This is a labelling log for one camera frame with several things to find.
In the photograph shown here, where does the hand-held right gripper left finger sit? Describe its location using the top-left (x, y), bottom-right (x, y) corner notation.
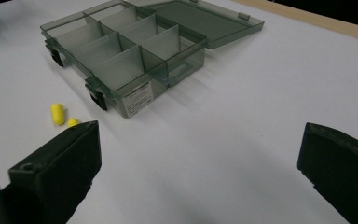
top-left (0, 120), bottom-right (103, 224)

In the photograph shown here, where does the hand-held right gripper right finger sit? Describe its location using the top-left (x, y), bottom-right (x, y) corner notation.
top-left (296, 121), bottom-right (358, 224)

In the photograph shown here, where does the yellow foam earplug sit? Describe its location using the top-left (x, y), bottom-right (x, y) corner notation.
top-left (50, 103), bottom-right (66, 127)
top-left (66, 118), bottom-right (81, 129)

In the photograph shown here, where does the clear grey compartment organizer box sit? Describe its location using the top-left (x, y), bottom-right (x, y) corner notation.
top-left (39, 0), bottom-right (266, 119)

